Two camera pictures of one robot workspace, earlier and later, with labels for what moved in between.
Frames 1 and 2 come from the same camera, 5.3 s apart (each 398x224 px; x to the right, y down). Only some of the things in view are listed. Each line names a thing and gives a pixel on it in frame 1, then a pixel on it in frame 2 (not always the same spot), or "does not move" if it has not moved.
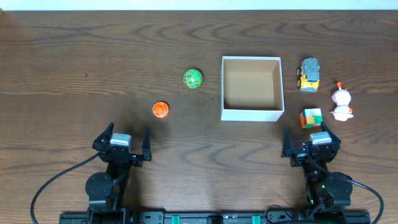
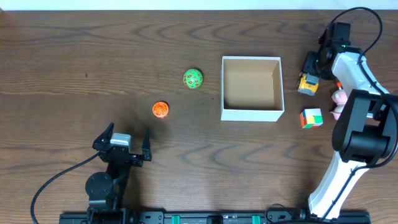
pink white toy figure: [342, 98] does not move
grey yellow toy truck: [309, 74] does not move
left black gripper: [122, 155] does not move
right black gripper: [299, 158] to [308, 65]
